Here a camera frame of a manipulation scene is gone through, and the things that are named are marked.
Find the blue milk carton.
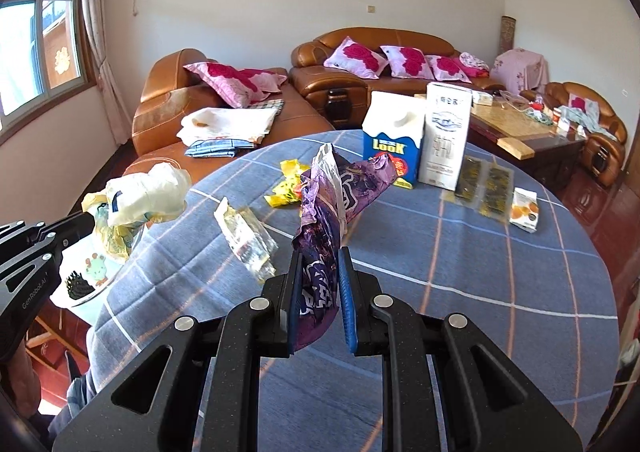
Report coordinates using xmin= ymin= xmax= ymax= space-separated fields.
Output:
xmin=362 ymin=91 xmax=424 ymax=191

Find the folded pink blanket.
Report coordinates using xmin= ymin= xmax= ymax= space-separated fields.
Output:
xmin=458 ymin=51 xmax=490 ymax=78

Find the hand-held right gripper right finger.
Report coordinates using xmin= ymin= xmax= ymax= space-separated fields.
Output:
xmin=337 ymin=247 xmax=583 ymax=452

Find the checked folded cloth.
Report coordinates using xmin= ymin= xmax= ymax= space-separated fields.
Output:
xmin=244 ymin=98 xmax=285 ymax=121

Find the clear plastic bag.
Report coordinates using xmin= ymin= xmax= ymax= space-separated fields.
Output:
xmin=310 ymin=142 xmax=351 ymax=238

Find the rolled patterned mat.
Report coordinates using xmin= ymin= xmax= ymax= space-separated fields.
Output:
xmin=501 ymin=14 xmax=516 ymax=54

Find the blue plaid folded cloth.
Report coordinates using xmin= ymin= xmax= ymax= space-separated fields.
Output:
xmin=184 ymin=137 xmax=256 ymax=160

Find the wooden coffee table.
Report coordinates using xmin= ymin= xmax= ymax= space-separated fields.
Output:
xmin=414 ymin=91 xmax=589 ymax=174

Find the white folded cloth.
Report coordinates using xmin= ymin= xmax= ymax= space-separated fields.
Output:
xmin=177 ymin=107 xmax=278 ymax=146

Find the brown leather chaise sofa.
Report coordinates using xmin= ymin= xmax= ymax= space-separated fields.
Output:
xmin=122 ymin=48 xmax=337 ymax=184

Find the white plastic bag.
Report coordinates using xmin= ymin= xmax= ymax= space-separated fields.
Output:
xmin=104 ymin=161 xmax=192 ymax=227

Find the window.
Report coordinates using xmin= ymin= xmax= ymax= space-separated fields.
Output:
xmin=0 ymin=0 xmax=99 ymax=134

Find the light teal cloth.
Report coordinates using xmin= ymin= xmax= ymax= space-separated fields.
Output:
xmin=557 ymin=102 xmax=619 ymax=141

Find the dark green packet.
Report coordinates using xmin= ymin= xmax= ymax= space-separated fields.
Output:
xmin=452 ymin=155 xmax=489 ymax=206
xmin=479 ymin=164 xmax=516 ymax=221

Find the purple snack wrapper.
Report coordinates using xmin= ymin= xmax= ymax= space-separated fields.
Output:
xmin=291 ymin=155 xmax=399 ymax=351

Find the yellow plastic bag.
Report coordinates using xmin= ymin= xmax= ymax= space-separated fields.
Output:
xmin=81 ymin=189 xmax=146 ymax=263

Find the clear yellowish plastic packet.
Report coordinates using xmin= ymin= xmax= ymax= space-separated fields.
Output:
xmin=214 ymin=199 xmax=279 ymax=284

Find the cream curtain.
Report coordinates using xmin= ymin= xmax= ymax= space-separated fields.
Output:
xmin=80 ymin=0 xmax=132 ymax=146

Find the brown leather armchair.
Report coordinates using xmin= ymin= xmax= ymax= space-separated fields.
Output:
xmin=520 ymin=81 xmax=629 ymax=188

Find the brown leather three-seat sofa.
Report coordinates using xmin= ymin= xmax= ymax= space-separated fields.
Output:
xmin=290 ymin=27 xmax=507 ymax=126

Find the pink floral cloth cover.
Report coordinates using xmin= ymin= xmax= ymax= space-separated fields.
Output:
xmin=492 ymin=48 xmax=549 ymax=96

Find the white milk carton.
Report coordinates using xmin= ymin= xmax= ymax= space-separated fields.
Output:
xmin=417 ymin=82 xmax=474 ymax=191

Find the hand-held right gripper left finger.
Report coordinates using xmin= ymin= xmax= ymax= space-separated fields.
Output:
xmin=52 ymin=251 xmax=307 ymax=452

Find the blue plaid tablecloth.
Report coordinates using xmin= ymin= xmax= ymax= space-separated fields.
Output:
xmin=67 ymin=129 xmax=622 ymax=452

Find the yellow crumpled wrapper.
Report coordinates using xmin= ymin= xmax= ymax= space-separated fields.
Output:
xmin=264 ymin=159 xmax=312 ymax=208

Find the small white orange packet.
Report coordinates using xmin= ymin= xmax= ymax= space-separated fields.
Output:
xmin=508 ymin=187 xmax=541 ymax=234

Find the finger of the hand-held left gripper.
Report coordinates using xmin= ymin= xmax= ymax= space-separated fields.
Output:
xmin=0 ymin=212 xmax=96 ymax=255
xmin=0 ymin=248 xmax=67 ymax=294

